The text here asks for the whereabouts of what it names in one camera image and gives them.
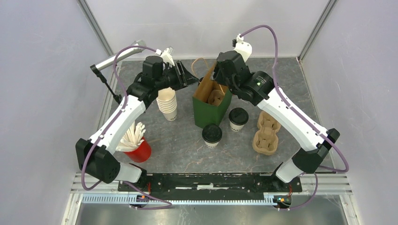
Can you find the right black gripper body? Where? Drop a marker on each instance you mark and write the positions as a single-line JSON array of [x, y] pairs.
[[219, 78]]

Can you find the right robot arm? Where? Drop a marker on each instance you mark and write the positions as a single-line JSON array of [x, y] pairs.
[[259, 89]]

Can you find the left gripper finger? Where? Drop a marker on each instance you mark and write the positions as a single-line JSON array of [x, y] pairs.
[[179, 69], [188, 79]]

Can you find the stack of white paper cups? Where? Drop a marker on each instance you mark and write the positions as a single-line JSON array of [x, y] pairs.
[[167, 104]]

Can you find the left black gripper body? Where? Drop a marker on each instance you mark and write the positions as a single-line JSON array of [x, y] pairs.
[[171, 78]]

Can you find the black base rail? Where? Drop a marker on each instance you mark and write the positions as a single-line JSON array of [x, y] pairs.
[[165, 190]]

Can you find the green paper bag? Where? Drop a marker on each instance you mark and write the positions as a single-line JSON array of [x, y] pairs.
[[204, 113]]

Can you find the brown cardboard cup carrier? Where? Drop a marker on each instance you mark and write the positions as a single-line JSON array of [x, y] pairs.
[[216, 97]]

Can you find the brown cardboard cup carriers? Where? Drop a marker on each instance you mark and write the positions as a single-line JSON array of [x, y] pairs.
[[265, 140]]

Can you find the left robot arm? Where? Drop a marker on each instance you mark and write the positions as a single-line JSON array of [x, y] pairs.
[[95, 155]]

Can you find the black coffee cup lid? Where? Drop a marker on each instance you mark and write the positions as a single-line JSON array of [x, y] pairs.
[[238, 116]]

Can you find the white paper coffee cup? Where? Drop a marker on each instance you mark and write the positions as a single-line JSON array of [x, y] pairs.
[[236, 128]]

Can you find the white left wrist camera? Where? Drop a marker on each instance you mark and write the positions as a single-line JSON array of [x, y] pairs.
[[166, 55]]

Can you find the silver microphone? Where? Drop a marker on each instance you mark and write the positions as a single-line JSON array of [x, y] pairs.
[[110, 60]]

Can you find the red cup with straws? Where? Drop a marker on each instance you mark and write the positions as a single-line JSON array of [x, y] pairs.
[[134, 145]]

